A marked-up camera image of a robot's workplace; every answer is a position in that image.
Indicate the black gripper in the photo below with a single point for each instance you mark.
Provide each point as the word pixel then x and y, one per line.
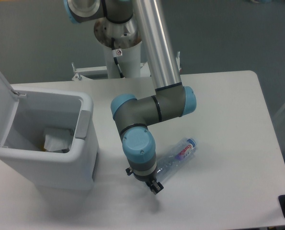
pixel 150 179

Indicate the clear crushed plastic bottle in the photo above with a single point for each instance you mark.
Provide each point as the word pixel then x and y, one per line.
pixel 175 158

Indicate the clear plastic wrapper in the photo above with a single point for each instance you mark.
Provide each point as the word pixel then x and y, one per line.
pixel 58 140

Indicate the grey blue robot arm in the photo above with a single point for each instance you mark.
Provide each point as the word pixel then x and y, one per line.
pixel 133 116

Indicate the white trash can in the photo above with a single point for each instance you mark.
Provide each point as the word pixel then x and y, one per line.
pixel 42 108

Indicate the yellow trash in can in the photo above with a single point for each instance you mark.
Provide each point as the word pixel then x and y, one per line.
pixel 42 147

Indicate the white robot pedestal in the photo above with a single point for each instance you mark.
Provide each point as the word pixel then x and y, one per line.
pixel 121 42

